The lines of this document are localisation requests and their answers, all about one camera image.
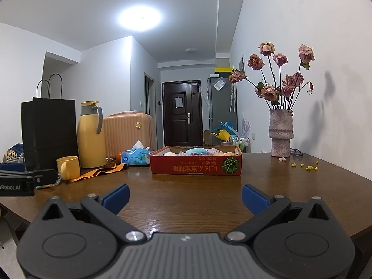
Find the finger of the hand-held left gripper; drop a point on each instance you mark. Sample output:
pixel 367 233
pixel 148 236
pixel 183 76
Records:
pixel 46 177
pixel 13 167

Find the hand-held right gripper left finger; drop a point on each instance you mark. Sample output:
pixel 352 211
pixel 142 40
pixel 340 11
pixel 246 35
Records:
pixel 117 198

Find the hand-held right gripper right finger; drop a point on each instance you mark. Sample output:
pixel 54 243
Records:
pixel 254 199

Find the white plush sheep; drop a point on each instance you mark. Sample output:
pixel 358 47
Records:
pixel 214 151

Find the white foam cylinder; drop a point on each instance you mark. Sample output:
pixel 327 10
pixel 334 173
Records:
pixel 169 153

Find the red printed cardboard box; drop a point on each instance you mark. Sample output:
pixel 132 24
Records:
pixel 189 165

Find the pale blue plush toy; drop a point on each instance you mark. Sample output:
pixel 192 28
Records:
pixel 197 151

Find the wicker ball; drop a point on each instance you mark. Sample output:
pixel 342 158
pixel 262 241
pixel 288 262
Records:
pixel 11 155

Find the blue bag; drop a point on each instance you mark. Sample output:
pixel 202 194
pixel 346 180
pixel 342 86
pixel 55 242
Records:
pixel 16 148

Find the yellow mug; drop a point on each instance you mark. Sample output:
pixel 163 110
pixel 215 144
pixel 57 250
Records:
pixel 71 167

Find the blue tissue pack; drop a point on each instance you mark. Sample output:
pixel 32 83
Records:
pixel 135 158

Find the black paper bag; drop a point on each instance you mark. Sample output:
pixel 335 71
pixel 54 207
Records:
pixel 49 133

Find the yellow thermos jug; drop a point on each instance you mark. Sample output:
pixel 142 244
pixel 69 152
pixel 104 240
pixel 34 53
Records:
pixel 91 142

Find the scattered yellow crumbs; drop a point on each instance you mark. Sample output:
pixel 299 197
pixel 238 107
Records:
pixel 309 167

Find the pink ribbed suitcase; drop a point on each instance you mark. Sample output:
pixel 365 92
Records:
pixel 128 133

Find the pink stone vase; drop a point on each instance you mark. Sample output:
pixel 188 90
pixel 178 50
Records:
pixel 280 133

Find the yellow plastic item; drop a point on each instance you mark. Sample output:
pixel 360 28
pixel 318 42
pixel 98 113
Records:
pixel 220 135

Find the blue plastic item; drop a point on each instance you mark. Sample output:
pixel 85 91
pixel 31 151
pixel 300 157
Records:
pixel 228 127

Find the grey refrigerator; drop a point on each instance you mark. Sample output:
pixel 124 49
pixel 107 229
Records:
pixel 221 110

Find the dark brown entrance door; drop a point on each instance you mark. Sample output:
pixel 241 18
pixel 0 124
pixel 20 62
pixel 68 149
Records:
pixel 180 125

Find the white hanging ornament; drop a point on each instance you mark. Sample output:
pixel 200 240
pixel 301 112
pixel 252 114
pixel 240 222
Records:
pixel 232 97

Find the dried pink rose bouquet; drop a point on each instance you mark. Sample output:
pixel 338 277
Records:
pixel 268 92

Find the white paper notice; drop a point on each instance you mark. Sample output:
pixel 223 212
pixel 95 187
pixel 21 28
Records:
pixel 179 101

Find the clear bag with paper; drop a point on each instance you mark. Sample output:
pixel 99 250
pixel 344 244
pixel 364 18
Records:
pixel 219 84

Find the yellow box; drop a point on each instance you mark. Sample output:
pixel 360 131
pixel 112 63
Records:
pixel 223 69

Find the small ceiling lamp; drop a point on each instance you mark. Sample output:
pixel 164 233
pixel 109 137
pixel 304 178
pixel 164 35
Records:
pixel 191 51

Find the round ceiling light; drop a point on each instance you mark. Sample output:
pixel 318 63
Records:
pixel 139 18

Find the dark interior doorway frame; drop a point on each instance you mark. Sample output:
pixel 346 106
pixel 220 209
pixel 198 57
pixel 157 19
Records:
pixel 149 93

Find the wall picture frame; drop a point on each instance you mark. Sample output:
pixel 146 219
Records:
pixel 241 63

